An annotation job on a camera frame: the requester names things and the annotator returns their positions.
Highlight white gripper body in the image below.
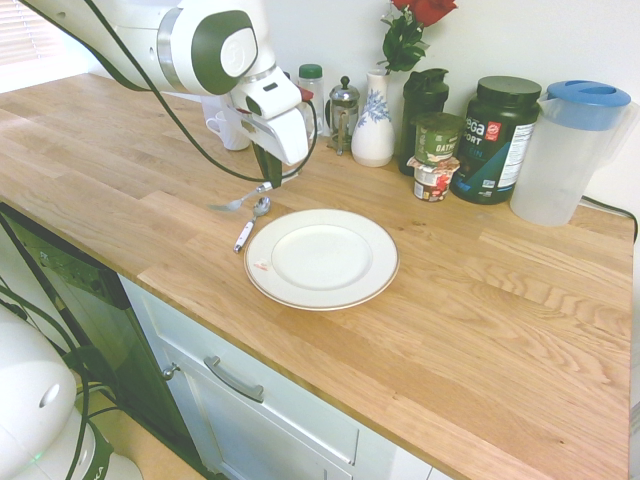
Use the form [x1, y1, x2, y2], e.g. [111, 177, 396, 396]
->
[238, 106, 310, 167]

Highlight white-handled metal fork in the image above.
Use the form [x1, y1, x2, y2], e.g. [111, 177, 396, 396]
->
[207, 182, 275, 212]

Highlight white plate with gold rim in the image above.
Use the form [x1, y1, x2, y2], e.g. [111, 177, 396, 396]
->
[243, 208, 400, 311]

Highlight white ribbed mug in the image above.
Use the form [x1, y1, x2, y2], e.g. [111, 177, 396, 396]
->
[205, 96, 253, 152]

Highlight clear bottle with green cap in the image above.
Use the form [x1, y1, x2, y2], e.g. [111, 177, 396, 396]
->
[298, 63, 326, 138]

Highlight glass french press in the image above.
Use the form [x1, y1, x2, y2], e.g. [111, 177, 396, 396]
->
[326, 75, 360, 157]

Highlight white vase with blue print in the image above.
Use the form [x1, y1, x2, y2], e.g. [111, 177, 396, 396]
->
[350, 69, 395, 168]

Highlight black shaker bottle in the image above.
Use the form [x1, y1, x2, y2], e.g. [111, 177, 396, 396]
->
[396, 68, 451, 177]

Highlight white and red yogurt cup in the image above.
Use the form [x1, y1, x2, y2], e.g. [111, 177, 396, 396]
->
[405, 155, 462, 204]

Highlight red flowers with green leaves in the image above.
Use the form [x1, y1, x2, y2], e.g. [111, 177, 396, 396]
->
[378, 0, 459, 77]

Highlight green oatmeal cup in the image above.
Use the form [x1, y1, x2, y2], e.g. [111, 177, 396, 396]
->
[415, 112, 466, 167]

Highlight black Vega protein tub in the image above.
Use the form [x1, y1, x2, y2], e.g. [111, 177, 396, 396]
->
[448, 75, 544, 206]

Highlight black dishwasher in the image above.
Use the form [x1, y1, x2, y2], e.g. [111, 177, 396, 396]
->
[0, 202, 204, 469]

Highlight white drawer front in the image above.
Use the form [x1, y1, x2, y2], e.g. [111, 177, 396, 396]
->
[142, 292, 361, 467]

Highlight window blinds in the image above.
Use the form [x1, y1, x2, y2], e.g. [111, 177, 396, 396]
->
[0, 0, 67, 68]

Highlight clear pitcher with blue lid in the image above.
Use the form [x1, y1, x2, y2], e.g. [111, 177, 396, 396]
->
[509, 79, 639, 228]

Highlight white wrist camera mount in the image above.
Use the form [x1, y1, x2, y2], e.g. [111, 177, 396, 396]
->
[230, 68, 304, 122]

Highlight white-handled metal spoon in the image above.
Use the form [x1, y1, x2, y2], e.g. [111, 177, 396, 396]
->
[233, 196, 272, 254]

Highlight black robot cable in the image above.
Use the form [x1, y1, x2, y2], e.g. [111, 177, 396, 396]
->
[19, 0, 320, 184]

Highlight silver drawer handle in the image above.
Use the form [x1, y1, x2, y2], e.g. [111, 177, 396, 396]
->
[203, 355, 266, 404]

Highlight black cable bundle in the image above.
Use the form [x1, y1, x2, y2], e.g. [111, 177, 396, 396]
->
[0, 279, 119, 480]

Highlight black power cable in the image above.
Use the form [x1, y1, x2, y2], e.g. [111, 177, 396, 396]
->
[579, 195, 640, 229]

